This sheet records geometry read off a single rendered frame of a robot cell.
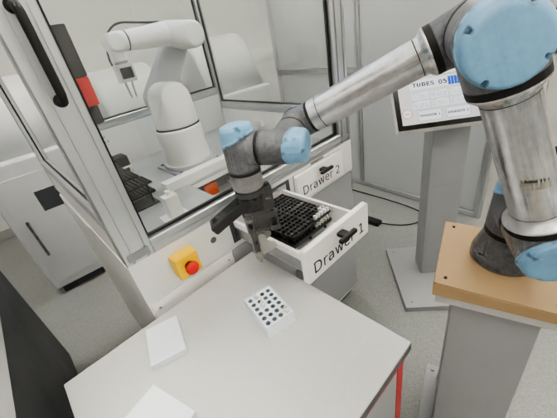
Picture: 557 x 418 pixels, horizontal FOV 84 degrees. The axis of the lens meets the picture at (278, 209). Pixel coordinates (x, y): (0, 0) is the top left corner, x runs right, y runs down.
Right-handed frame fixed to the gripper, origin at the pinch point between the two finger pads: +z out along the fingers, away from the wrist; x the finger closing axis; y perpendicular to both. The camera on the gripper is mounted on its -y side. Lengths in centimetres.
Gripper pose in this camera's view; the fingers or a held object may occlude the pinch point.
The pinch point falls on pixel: (257, 255)
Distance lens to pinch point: 84.9
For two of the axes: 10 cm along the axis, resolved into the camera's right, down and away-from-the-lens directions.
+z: 1.6, 8.5, 5.1
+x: -2.7, -4.6, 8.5
